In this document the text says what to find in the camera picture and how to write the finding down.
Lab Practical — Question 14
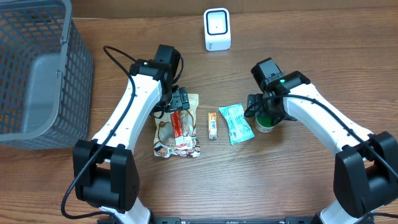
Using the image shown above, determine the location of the teal wet wipes pack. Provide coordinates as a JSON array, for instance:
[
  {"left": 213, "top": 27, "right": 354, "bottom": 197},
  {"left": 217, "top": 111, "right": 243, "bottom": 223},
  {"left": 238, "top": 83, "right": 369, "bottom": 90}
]
[{"left": 219, "top": 103, "right": 254, "bottom": 145}]

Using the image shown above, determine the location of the white barcode scanner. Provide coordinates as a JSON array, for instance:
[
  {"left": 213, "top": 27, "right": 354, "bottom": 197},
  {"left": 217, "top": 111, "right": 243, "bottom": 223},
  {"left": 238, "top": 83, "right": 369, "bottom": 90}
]
[{"left": 203, "top": 7, "right": 231, "bottom": 52}]

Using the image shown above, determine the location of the orange Kleenex tissue pack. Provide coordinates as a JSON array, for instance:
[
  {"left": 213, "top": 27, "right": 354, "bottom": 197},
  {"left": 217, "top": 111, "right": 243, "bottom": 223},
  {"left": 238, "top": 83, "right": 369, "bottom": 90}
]
[{"left": 208, "top": 113, "right": 218, "bottom": 140}]

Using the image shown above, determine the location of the grey plastic mesh basket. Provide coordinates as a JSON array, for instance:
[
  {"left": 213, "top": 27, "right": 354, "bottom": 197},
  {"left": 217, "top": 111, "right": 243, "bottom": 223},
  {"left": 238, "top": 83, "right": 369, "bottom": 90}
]
[{"left": 1, "top": 0, "right": 95, "bottom": 150}]

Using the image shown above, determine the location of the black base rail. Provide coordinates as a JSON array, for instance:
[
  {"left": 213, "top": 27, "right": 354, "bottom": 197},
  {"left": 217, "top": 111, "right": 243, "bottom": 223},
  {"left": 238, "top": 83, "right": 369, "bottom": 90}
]
[{"left": 149, "top": 217, "right": 322, "bottom": 224}]

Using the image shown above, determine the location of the green lid jar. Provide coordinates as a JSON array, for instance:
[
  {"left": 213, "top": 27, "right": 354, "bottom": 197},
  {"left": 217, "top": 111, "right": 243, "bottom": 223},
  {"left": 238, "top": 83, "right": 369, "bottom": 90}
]
[{"left": 254, "top": 117, "right": 275, "bottom": 133}]

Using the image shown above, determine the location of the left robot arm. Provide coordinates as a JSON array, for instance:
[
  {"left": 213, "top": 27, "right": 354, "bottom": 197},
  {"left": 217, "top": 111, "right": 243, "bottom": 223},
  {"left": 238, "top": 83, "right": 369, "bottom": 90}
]
[{"left": 61, "top": 45, "right": 189, "bottom": 223}]

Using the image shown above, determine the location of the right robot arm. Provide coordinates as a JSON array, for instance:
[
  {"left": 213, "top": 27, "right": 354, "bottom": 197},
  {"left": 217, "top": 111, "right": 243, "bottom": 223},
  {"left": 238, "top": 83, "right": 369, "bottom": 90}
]
[{"left": 244, "top": 58, "right": 397, "bottom": 223}]

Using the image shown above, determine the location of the beige snack pouch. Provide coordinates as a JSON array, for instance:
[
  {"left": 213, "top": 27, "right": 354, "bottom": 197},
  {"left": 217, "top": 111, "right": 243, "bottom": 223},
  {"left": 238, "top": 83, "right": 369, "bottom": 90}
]
[{"left": 154, "top": 93, "right": 201, "bottom": 158}]

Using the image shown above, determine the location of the red snack stick packet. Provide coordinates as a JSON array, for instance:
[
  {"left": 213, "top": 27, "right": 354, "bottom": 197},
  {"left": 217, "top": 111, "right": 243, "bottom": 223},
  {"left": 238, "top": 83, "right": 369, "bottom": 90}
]
[{"left": 170, "top": 111, "right": 192, "bottom": 150}]

